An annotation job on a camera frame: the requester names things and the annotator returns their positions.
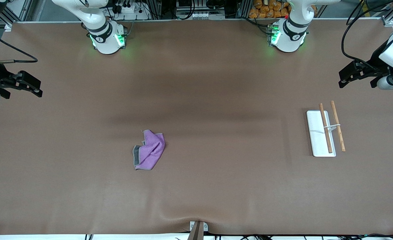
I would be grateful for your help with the grey metal clamp bracket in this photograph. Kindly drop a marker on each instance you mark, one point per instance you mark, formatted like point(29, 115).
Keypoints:
point(192, 226)

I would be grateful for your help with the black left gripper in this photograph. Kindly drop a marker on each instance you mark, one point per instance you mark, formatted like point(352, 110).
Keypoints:
point(378, 63)

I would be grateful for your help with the brown table mat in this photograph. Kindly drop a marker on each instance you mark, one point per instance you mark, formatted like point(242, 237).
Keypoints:
point(216, 166)

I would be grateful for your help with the bag of orange snacks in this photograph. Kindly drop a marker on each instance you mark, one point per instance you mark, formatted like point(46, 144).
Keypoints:
point(266, 10)

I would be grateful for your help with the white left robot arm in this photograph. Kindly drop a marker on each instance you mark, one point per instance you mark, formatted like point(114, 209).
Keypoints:
point(289, 40)

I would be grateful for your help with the purple towel with grey edge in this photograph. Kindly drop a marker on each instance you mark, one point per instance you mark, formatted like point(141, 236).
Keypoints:
point(151, 151)

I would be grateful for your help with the brown camera mount pole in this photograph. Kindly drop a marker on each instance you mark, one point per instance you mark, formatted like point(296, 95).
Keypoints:
point(196, 235)

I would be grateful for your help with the white socket strip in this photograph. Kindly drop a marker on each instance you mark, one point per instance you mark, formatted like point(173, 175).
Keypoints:
point(199, 15)

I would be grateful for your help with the white rack with wooden bars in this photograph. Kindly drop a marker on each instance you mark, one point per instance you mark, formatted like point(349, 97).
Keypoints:
point(318, 140)

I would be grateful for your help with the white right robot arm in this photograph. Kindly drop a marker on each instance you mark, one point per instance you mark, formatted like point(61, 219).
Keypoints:
point(104, 36)

